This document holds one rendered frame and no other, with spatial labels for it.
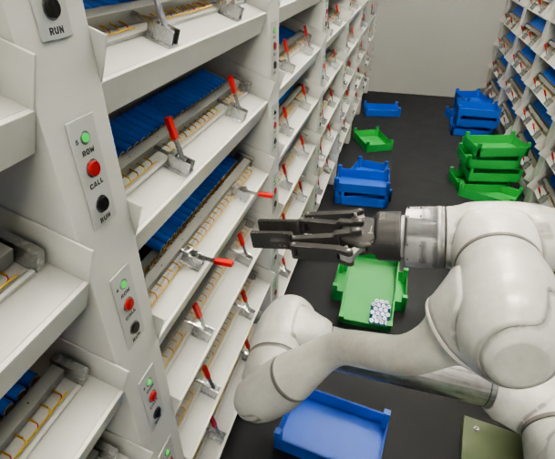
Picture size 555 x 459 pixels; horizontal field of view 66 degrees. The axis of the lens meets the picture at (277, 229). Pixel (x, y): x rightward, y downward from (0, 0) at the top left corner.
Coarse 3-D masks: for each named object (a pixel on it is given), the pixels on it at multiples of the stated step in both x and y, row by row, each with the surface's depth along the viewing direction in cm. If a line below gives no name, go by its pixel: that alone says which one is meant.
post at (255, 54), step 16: (272, 0) 96; (272, 16) 97; (240, 48) 99; (256, 48) 98; (240, 64) 101; (256, 64) 100; (272, 80) 105; (272, 96) 107; (256, 128) 109; (256, 144) 111; (256, 208) 122; (272, 288) 141
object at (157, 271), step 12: (240, 168) 107; (228, 180) 101; (216, 192) 96; (216, 204) 93; (204, 216) 88; (192, 228) 84; (204, 228) 87; (180, 240) 80; (168, 252) 77; (156, 264) 74; (168, 264) 75; (156, 276) 72; (156, 300) 70
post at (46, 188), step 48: (0, 0) 32; (48, 48) 37; (48, 96) 38; (96, 96) 44; (48, 144) 39; (0, 192) 44; (48, 192) 42; (96, 240) 48; (96, 288) 49; (144, 288) 60; (96, 336) 53; (144, 336) 62; (144, 432) 66
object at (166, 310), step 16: (240, 144) 112; (240, 160) 113; (256, 160) 113; (272, 160) 112; (256, 176) 111; (240, 208) 99; (208, 224) 90; (224, 224) 92; (208, 240) 87; (224, 240) 89; (208, 256) 83; (144, 272) 75; (192, 272) 79; (160, 288) 73; (176, 288) 75; (192, 288) 76; (160, 304) 71; (176, 304) 72; (160, 320) 63; (176, 320) 75; (160, 336) 67
